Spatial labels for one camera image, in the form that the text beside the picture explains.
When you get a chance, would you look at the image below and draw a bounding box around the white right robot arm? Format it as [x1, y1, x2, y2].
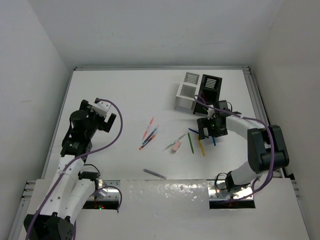
[193, 95, 290, 194]

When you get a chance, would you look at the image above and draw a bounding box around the light blue pencil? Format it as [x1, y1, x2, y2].
[212, 137, 217, 146]

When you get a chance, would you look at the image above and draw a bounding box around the white slotted container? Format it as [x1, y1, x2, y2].
[174, 72, 201, 112]

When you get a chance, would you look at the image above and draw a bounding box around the orange tipped red pen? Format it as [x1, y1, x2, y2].
[138, 133, 159, 151]

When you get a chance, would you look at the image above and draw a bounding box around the yellow pencil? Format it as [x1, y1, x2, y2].
[197, 136, 206, 157]

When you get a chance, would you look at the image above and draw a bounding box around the white green pen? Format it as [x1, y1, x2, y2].
[163, 133, 186, 152]

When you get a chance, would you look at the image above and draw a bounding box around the purple cable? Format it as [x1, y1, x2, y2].
[24, 98, 124, 240]
[194, 94, 276, 198]

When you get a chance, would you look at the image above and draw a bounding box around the dark blue pencil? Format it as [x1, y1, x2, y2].
[188, 128, 209, 139]

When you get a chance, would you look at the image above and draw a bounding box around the black slotted container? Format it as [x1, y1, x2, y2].
[196, 74, 223, 105]

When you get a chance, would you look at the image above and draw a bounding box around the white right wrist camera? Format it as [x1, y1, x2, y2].
[207, 108, 215, 120]

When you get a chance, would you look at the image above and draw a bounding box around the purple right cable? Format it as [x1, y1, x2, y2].
[194, 94, 276, 198]

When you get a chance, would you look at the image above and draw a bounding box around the red clear pen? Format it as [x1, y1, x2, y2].
[142, 116, 155, 141]

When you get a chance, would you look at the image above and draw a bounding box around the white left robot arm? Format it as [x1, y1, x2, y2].
[24, 153, 209, 240]

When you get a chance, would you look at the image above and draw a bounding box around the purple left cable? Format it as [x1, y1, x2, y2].
[24, 98, 124, 240]

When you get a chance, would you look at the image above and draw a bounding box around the dark blue red pen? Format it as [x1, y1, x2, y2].
[141, 131, 160, 148]

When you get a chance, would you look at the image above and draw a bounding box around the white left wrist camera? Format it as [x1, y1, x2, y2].
[91, 98, 111, 119]

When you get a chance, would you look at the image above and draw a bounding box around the pink eraser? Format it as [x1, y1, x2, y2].
[171, 141, 181, 154]

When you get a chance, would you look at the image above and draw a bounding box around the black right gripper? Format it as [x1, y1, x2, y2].
[197, 115, 228, 140]

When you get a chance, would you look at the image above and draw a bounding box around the green pencil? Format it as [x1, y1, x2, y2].
[187, 132, 195, 154]

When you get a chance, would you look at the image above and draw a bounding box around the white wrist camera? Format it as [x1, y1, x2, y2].
[207, 108, 215, 120]
[91, 98, 111, 119]

